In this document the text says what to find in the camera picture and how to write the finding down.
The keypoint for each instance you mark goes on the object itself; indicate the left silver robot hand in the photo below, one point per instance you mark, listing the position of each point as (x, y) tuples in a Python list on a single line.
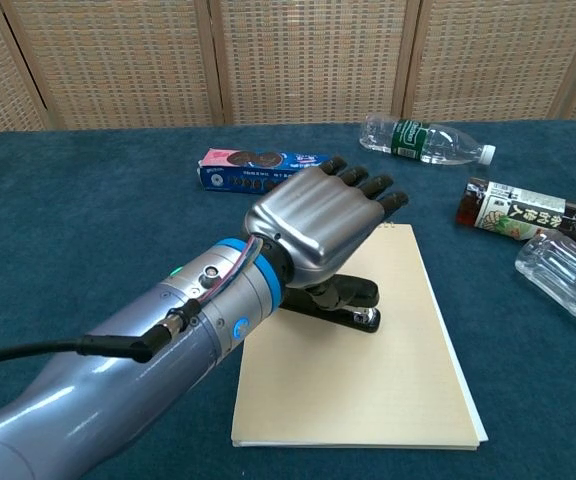
[(313, 220)]

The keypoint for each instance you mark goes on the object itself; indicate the small black stapler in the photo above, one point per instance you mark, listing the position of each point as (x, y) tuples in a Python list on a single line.
[(358, 305)]

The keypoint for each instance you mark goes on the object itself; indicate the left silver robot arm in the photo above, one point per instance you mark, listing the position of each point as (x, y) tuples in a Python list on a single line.
[(133, 370)]

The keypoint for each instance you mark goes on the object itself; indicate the blue cookie box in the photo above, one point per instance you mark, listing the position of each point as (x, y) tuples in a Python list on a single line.
[(238, 170)]

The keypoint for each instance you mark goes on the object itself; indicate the clear bottle green label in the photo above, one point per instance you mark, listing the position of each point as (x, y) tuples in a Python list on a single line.
[(418, 140)]

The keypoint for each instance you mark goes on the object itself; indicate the woven folding screen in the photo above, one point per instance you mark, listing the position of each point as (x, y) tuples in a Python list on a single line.
[(288, 60)]

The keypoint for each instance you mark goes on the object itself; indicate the beige spiral notepad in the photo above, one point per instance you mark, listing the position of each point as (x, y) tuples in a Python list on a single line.
[(368, 380)]

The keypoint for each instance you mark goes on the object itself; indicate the dark tea bottle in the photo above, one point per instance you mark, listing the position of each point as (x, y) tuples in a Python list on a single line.
[(518, 212)]

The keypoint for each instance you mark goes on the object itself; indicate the clear bottle blue label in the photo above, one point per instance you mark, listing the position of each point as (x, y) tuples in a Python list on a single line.
[(558, 272)]

